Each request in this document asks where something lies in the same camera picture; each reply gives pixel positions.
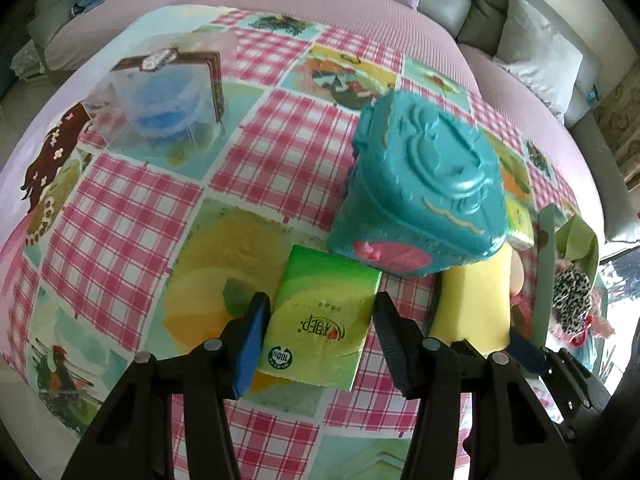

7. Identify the yellow sponge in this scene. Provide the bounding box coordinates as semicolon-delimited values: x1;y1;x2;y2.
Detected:
430;245;514;359

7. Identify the green cloth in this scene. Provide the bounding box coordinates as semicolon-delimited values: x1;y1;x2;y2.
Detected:
555;212;601;286

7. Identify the grey pillow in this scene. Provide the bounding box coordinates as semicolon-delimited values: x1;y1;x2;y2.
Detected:
495;0;586;127

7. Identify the clear plastic packaging box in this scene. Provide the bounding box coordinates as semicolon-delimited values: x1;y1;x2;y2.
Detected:
82;35;242;154

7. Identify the grey sofa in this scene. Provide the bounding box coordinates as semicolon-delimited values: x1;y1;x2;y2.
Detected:
0;0;640;247

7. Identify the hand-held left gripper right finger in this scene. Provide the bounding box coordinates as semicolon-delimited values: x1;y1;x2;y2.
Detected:
374;291;581;480

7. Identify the teal plastic toy box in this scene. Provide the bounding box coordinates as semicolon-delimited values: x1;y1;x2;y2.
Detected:
327;91;509;277

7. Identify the blue round container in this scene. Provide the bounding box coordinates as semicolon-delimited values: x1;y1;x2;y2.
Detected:
115;70;206;139

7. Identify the green tissue packet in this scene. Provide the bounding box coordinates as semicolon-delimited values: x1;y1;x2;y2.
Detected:
502;195;536;252
256;245;384;392

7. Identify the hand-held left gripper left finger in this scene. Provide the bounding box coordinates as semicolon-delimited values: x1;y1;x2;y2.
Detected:
60;291;271;480

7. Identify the patterned curtain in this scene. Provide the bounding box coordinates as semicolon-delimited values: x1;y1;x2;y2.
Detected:
592;70;640;211

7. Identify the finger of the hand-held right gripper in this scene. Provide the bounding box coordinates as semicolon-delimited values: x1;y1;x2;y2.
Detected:
507;332;561;378

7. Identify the printed checkered tablecloth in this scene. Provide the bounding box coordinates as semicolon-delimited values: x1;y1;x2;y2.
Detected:
0;2;601;480

